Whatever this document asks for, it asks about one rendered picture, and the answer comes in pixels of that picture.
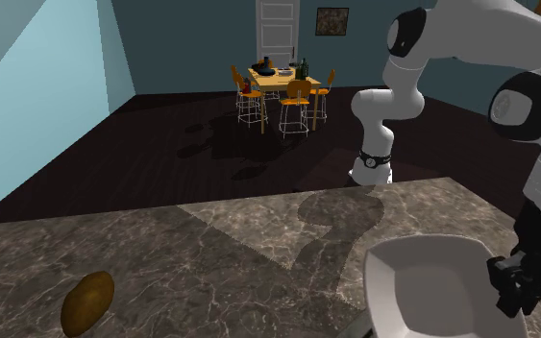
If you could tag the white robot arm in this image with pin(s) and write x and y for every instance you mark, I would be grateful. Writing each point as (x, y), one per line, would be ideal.
(467, 33)

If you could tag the dark robot stand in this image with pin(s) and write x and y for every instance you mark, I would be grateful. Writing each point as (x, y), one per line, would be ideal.
(328, 171)

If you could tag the wooden dining table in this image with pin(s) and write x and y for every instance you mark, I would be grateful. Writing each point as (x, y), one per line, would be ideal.
(277, 82)

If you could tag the white panelled door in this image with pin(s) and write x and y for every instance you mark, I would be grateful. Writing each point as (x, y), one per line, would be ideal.
(277, 28)

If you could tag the dark framed wall picture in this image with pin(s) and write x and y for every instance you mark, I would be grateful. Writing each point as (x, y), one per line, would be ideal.
(332, 21)

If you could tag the white square bowl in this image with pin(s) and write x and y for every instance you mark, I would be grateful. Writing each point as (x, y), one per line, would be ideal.
(431, 290)

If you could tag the orange chair with metal legs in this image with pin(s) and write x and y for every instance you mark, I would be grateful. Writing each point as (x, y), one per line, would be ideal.
(295, 105)
(270, 95)
(249, 100)
(322, 93)

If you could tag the brown potato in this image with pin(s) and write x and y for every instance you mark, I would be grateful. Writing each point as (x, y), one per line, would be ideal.
(87, 304)

